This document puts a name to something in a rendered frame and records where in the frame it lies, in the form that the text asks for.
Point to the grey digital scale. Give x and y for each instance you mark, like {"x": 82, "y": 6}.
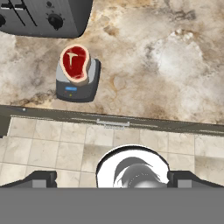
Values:
{"x": 77, "y": 89}

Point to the dark cabinet drawer front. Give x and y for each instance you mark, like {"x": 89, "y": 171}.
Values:
{"x": 116, "y": 122}

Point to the dark grey toaster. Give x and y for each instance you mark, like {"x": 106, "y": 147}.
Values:
{"x": 43, "y": 17}

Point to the white and black round object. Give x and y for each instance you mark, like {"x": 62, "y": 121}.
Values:
{"x": 132, "y": 170}

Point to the raw red steak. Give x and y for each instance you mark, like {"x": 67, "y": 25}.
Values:
{"x": 74, "y": 62}

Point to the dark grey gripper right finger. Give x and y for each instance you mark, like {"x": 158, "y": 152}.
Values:
{"x": 182, "y": 179}

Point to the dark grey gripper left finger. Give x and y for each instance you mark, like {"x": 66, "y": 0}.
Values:
{"x": 43, "y": 179}

